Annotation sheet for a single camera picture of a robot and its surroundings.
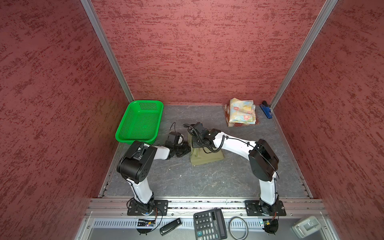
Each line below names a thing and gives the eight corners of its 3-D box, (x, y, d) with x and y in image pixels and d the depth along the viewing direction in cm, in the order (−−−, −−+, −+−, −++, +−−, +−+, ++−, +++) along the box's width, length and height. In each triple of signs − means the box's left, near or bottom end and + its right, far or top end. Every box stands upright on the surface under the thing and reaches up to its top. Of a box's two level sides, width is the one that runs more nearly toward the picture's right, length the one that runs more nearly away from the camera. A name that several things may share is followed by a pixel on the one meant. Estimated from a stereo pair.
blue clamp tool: (264, 118, 115) (266, 114, 112) (259, 104, 125) (261, 100, 122) (270, 118, 115) (273, 114, 112) (264, 104, 125) (267, 100, 122)
